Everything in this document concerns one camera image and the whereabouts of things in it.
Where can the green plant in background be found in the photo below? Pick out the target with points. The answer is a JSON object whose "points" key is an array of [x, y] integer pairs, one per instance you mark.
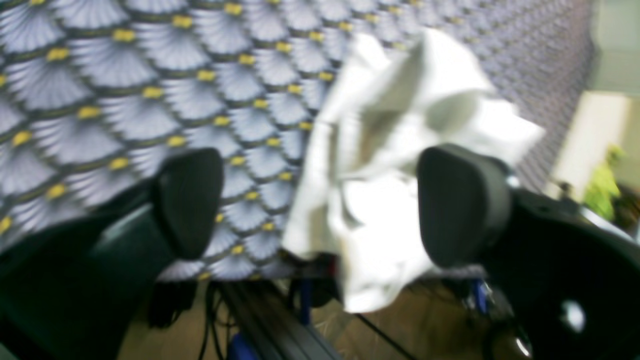
{"points": [[602, 189]]}

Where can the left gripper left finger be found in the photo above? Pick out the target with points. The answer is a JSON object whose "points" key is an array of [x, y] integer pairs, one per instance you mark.
{"points": [[69, 291]]}

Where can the white T-shirt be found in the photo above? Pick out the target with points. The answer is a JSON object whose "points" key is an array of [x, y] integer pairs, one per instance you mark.
{"points": [[357, 196]]}

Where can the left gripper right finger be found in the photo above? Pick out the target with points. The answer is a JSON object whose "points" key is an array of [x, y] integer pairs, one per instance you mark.
{"points": [[573, 287]]}

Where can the patterned grey fan tablecloth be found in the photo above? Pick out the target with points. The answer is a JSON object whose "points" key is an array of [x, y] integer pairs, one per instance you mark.
{"points": [[96, 94]]}

